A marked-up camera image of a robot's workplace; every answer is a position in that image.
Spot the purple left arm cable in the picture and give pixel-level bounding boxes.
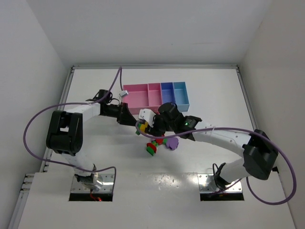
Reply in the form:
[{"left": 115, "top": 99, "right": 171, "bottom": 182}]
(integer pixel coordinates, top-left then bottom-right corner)
[{"left": 23, "top": 66, "right": 123, "bottom": 191}]

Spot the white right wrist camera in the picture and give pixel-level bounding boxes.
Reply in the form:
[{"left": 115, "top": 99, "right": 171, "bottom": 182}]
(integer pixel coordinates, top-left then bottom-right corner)
[{"left": 138, "top": 109, "right": 156, "bottom": 127}]

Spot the purple flower lego brick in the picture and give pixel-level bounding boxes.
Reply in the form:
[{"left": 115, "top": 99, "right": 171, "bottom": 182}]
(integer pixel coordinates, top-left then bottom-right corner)
[{"left": 165, "top": 137, "right": 179, "bottom": 150}]

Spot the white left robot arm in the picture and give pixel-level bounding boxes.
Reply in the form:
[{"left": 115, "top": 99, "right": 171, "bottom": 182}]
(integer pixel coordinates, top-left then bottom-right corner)
[{"left": 46, "top": 89, "right": 136, "bottom": 191}]

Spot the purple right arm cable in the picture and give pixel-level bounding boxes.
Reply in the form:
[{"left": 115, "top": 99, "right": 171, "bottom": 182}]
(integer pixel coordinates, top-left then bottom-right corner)
[{"left": 135, "top": 120, "right": 297, "bottom": 205}]

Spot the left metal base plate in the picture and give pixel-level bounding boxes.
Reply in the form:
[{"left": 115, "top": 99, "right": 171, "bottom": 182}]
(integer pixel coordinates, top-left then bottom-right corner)
[{"left": 69, "top": 174, "right": 114, "bottom": 202}]

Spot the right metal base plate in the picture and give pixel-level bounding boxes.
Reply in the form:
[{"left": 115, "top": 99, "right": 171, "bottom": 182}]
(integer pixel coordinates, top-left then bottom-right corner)
[{"left": 197, "top": 174, "right": 244, "bottom": 201}]

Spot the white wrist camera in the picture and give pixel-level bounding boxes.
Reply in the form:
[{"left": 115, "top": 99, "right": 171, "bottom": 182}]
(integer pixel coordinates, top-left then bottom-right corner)
[
  {"left": 138, "top": 109, "right": 156, "bottom": 127},
  {"left": 119, "top": 90, "right": 129, "bottom": 98}
]

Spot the yellow rounded lego brick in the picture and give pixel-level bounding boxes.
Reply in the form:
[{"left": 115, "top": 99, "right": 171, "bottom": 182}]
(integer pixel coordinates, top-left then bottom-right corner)
[{"left": 138, "top": 124, "right": 147, "bottom": 132}]

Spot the small pink bin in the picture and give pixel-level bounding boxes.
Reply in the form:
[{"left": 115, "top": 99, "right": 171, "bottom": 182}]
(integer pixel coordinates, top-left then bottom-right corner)
[{"left": 148, "top": 83, "right": 162, "bottom": 112}]

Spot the large pink bin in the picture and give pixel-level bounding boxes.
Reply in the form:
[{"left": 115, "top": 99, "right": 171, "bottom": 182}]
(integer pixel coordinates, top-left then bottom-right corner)
[{"left": 122, "top": 84, "right": 149, "bottom": 115}]

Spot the metal base plate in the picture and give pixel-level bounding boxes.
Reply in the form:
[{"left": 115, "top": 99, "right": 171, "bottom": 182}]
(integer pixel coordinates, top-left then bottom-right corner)
[
  {"left": 69, "top": 174, "right": 114, "bottom": 202},
  {"left": 197, "top": 174, "right": 244, "bottom": 201}
]

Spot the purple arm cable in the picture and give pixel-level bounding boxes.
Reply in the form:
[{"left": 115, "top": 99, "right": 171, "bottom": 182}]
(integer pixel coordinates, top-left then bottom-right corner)
[
  {"left": 135, "top": 120, "right": 297, "bottom": 205},
  {"left": 23, "top": 66, "right": 123, "bottom": 191}
]

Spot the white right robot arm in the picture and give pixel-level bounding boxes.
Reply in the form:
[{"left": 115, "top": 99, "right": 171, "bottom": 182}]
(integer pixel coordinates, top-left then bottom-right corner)
[{"left": 145, "top": 103, "right": 278, "bottom": 189}]

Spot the red rounded lego brick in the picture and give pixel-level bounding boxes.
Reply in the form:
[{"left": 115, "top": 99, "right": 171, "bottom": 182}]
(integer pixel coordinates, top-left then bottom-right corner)
[{"left": 155, "top": 138, "right": 167, "bottom": 146}]

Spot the dark blue bin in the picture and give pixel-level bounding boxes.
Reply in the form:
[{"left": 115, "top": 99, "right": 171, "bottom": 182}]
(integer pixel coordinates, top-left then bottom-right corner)
[{"left": 161, "top": 82, "right": 175, "bottom": 104}]

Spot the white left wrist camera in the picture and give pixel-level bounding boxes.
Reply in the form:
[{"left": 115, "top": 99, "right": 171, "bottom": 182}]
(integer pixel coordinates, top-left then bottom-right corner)
[{"left": 119, "top": 90, "right": 129, "bottom": 98}]

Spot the light blue bin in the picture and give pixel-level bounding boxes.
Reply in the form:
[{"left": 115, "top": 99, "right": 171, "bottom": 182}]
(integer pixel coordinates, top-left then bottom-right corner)
[{"left": 173, "top": 82, "right": 190, "bottom": 112}]

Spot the red green lego stack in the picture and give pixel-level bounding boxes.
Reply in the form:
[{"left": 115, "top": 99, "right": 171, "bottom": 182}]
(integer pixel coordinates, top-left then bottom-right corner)
[{"left": 146, "top": 141, "right": 158, "bottom": 156}]

